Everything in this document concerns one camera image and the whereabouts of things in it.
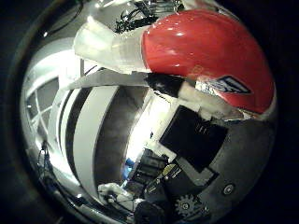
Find blue container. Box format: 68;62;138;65
122;157;136;182

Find red spray bottle white nozzle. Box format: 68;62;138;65
73;8;277;115

